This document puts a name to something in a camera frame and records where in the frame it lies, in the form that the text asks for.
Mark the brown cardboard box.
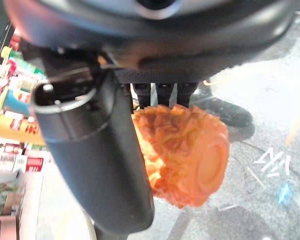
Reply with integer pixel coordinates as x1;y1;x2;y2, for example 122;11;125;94
0;215;20;240

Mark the blue snack tube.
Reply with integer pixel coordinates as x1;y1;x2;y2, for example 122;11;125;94
0;87;33;117

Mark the red and white box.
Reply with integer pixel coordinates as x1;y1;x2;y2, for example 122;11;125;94
25;156;45;173

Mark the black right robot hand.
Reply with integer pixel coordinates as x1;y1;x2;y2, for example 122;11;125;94
3;0;296;235

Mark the blue scrap of tape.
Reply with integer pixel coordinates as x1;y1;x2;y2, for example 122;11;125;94
277;182;291;205

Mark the black shoe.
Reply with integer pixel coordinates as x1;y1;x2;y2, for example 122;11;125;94
189;82;254;128

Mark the yellow snack tube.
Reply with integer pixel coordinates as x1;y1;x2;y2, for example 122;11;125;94
0;111;46;146

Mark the orange toy pineapple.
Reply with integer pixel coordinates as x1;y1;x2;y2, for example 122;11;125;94
131;104;231;209

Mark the green bottle with yellow cap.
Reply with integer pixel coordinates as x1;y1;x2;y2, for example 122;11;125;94
0;46;45;76

